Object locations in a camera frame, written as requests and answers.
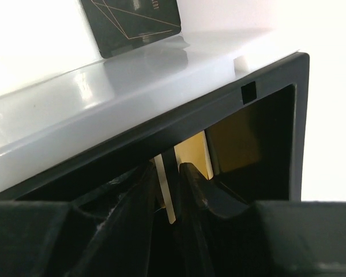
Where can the black card in tray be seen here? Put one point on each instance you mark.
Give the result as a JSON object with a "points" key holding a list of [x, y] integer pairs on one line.
{"points": [[120, 26]]}

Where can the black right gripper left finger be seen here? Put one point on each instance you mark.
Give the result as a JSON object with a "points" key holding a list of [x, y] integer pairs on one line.
{"points": [[106, 232]]}

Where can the gold credit card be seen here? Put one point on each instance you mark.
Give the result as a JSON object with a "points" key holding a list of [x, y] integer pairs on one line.
{"points": [[164, 188]]}

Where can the black white card sorting tray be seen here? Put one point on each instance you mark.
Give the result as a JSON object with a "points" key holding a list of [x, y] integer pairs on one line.
{"points": [[64, 136]]}

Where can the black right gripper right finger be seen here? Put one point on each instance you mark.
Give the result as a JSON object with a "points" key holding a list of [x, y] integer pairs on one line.
{"points": [[223, 237]]}

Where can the gold card in tray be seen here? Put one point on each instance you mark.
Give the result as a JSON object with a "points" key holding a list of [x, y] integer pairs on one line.
{"points": [[227, 145]]}

